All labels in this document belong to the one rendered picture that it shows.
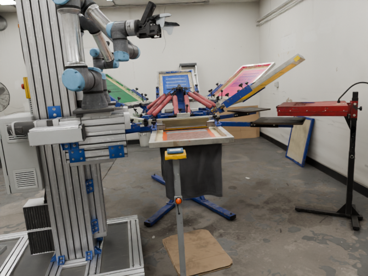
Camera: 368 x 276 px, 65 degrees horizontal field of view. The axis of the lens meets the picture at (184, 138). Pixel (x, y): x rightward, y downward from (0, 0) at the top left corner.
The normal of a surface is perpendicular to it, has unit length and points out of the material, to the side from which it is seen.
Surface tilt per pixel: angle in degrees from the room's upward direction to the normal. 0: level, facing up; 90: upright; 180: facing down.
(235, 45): 90
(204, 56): 90
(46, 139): 90
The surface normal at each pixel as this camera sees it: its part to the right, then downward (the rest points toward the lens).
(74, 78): -0.22, 0.33
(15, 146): 0.21, 0.18
